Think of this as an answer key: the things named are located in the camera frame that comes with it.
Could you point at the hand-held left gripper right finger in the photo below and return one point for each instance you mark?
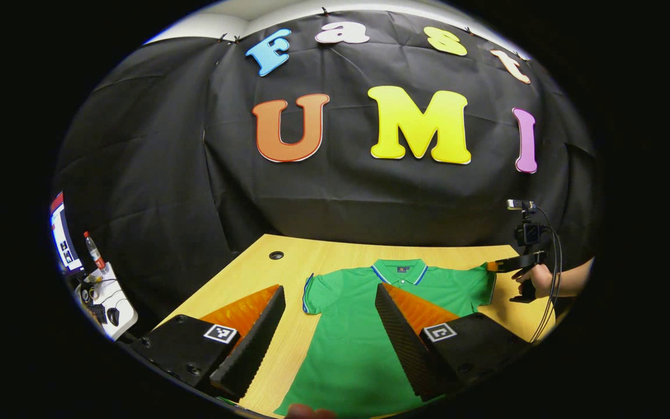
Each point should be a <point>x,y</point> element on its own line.
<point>407,355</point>

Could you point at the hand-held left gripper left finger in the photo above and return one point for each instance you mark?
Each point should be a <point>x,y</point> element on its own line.
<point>248,355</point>

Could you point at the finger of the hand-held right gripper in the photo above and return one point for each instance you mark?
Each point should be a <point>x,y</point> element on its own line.
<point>515,263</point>

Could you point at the green T-shirt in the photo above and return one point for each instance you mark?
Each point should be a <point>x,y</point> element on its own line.
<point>346,349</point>

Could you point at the white side table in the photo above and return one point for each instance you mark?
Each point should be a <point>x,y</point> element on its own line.
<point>123,302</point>

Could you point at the black computer mouse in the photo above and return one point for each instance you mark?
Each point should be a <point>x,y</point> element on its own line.
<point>113,316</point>

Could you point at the black backdrop cloth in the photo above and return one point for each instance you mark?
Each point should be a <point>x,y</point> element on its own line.
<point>341,198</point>

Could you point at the clear bottle with red cap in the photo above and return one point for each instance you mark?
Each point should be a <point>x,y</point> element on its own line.
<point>95,256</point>

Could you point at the white printed poster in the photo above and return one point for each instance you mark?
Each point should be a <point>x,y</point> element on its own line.
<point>63,238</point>

